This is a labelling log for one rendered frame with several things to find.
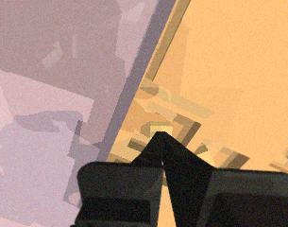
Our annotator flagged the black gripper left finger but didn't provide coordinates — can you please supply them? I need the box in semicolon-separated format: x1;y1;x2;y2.
77;131;164;227

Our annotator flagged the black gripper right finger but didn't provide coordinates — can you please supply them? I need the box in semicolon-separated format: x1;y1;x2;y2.
161;131;288;227

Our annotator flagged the pale yellow block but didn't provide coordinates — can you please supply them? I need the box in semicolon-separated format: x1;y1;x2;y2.
194;145;215;166
149;121;173;141

